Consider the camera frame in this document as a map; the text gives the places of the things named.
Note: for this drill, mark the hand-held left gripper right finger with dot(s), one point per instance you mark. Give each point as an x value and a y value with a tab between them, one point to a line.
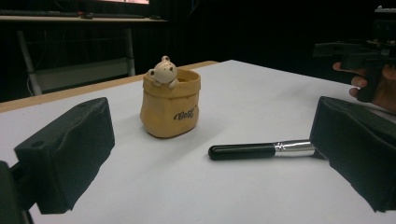
355	149

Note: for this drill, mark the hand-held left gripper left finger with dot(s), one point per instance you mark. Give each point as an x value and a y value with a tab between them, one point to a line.
67	155

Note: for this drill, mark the yellow ceramic bear pot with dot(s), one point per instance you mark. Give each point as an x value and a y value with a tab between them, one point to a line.
169	107

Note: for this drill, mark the desk with metal legs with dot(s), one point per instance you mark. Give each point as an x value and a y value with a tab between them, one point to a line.
77	73

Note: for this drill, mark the dark computer mouse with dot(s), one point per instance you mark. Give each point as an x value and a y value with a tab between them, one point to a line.
87	15

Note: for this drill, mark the black keyboard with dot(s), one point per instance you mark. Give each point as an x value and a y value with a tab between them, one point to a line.
37	13

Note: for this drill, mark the computer monitor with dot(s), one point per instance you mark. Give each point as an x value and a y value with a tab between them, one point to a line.
124	1

